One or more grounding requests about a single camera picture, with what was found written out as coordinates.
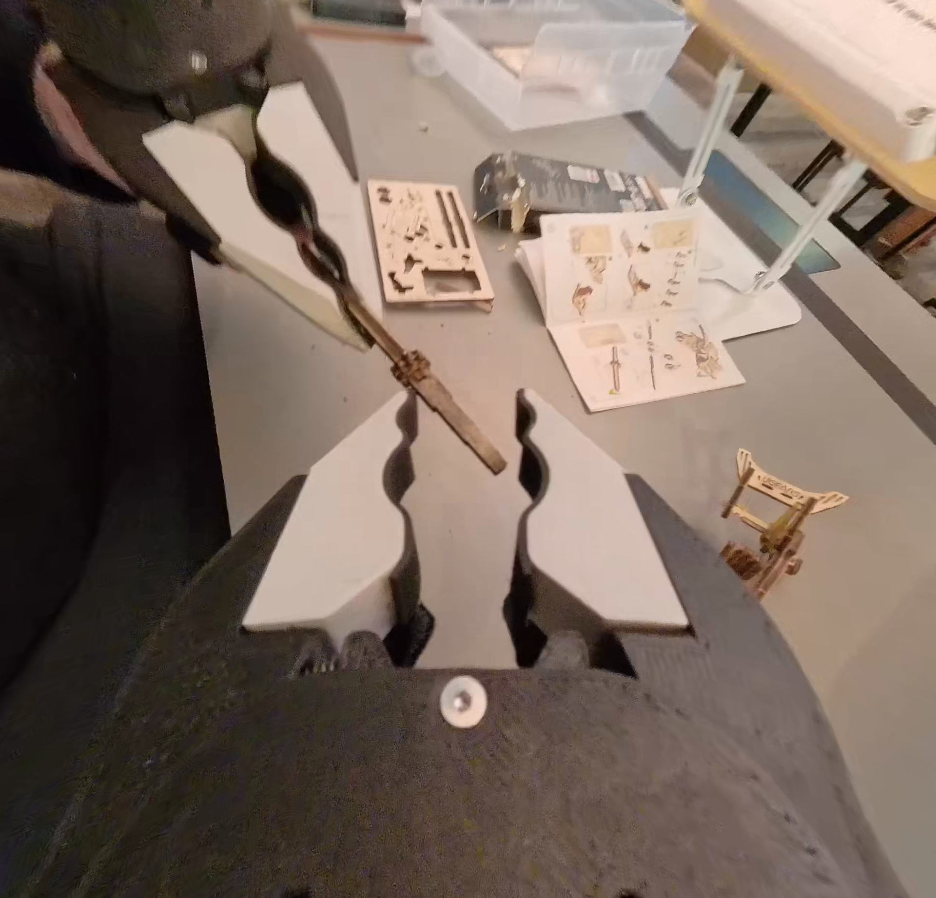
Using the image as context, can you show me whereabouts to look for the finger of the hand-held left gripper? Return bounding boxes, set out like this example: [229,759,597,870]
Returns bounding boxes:
[254,5,383,316]
[142,107,375,353]

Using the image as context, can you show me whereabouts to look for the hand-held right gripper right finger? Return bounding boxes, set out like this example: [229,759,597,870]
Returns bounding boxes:
[503,388,693,633]

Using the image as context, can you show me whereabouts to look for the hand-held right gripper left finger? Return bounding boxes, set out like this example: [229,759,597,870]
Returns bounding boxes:
[241,390,425,633]

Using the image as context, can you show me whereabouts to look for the wooden axle rod with gear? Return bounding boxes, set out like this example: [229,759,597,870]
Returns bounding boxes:
[342,297,508,476]

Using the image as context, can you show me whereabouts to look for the punched-out wooden parts sheet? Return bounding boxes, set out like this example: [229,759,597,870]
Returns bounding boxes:
[366,177,496,313]

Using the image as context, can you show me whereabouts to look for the partly built wooden model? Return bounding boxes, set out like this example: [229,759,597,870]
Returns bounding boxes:
[719,448,851,601]

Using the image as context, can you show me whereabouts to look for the open instruction booklet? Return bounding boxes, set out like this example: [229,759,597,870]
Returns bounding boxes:
[515,207,747,414]

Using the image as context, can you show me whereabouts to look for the black cardboard packaging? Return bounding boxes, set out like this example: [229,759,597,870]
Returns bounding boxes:
[472,150,671,235]

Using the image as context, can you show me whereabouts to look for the person's dark clothing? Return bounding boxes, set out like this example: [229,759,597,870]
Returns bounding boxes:
[0,167,232,702]

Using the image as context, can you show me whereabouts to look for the clear plastic storage box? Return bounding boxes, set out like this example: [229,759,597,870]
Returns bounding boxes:
[419,0,697,133]

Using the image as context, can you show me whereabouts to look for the white folding desk stand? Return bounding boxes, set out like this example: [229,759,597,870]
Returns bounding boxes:
[679,0,936,344]

